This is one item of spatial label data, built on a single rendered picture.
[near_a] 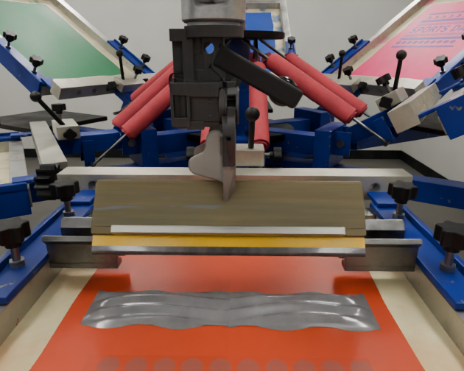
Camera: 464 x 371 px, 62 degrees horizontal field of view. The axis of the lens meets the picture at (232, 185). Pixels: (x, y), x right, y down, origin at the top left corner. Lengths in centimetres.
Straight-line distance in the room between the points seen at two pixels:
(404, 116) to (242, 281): 50
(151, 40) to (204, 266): 423
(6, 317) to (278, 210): 34
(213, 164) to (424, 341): 32
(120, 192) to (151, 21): 424
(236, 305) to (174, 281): 11
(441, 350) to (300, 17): 434
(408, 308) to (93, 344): 39
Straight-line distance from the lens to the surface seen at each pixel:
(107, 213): 53
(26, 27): 204
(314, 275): 59
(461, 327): 51
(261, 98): 104
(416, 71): 177
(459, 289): 54
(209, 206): 50
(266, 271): 59
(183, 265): 60
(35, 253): 60
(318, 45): 469
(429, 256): 59
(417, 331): 53
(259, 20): 250
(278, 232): 49
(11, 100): 538
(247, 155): 78
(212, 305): 51
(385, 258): 57
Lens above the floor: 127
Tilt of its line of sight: 19 degrees down
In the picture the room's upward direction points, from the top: straight up
